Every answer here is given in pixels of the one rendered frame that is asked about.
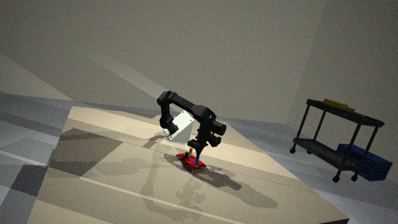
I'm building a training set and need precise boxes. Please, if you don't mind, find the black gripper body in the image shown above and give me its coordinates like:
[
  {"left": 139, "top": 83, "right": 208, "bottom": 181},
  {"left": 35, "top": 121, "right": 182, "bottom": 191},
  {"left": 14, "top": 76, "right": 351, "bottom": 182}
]
[{"left": 187, "top": 128, "right": 211, "bottom": 150}]

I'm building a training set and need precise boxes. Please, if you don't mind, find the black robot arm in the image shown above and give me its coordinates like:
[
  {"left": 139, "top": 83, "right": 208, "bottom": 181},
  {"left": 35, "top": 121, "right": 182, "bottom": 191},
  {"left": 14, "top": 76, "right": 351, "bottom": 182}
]
[{"left": 157, "top": 91, "right": 226, "bottom": 147}]

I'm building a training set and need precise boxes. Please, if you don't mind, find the red circuit board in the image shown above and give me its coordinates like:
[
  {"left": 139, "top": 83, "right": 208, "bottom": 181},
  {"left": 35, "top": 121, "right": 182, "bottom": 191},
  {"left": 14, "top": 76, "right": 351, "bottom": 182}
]
[{"left": 176, "top": 147, "right": 207, "bottom": 172}]

